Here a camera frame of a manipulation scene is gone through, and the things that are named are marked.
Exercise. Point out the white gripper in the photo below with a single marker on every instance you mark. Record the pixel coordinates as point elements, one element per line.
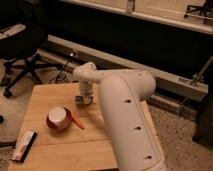
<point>86,91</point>

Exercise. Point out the orange carrot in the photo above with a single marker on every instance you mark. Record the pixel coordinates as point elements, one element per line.
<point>77,121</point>

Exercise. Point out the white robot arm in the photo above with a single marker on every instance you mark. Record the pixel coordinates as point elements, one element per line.
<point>121,92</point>

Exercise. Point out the black office chair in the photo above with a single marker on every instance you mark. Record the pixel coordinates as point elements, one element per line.
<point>18,46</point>

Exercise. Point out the long metal floor rail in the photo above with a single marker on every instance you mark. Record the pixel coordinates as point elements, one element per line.
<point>167,81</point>

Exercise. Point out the white cup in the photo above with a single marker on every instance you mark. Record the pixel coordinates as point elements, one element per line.
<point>57,117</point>

